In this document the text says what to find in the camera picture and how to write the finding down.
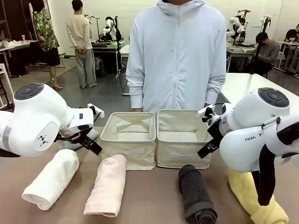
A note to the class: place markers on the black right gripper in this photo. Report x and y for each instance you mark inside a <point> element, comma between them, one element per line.
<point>215,129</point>

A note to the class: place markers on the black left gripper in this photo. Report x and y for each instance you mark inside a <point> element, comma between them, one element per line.
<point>78,136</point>

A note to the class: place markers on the dark grey towel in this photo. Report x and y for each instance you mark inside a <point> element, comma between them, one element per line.
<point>196,193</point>

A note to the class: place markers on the yellow towel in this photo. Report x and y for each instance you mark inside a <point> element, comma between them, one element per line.
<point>243,189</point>

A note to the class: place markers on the white towel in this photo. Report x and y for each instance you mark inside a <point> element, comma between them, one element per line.
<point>51,179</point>

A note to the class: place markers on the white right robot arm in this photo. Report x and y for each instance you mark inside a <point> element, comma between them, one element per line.
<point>245,149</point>

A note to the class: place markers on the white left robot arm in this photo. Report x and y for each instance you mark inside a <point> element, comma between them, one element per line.
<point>35,121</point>

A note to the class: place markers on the pink folded towel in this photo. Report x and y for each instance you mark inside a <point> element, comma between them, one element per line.
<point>105,186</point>

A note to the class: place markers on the person in white hoodie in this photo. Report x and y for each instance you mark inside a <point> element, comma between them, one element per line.
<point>175,58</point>

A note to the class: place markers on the green top desk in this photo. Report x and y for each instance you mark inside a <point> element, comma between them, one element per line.
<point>105,46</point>

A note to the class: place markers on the person in beige top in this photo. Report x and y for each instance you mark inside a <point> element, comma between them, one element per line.
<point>80,35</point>

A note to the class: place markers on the seated person in grey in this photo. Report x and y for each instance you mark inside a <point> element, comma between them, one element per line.
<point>268,51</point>

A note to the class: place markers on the background white robot black stand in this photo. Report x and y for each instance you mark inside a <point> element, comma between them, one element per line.
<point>108,28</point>

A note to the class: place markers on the person in floral top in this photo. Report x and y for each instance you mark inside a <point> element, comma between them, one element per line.
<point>46,35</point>

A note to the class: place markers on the white side desk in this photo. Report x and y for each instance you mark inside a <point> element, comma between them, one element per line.
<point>14,45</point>

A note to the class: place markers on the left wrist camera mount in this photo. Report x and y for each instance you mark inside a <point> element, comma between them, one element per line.
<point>96,110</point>

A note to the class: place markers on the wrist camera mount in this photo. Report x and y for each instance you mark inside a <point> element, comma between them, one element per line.
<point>96,110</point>
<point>206,112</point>

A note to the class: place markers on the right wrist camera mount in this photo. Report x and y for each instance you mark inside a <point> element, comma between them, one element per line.
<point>206,112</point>

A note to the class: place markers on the background white robot red frame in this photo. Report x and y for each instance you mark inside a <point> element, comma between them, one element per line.
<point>234,25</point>

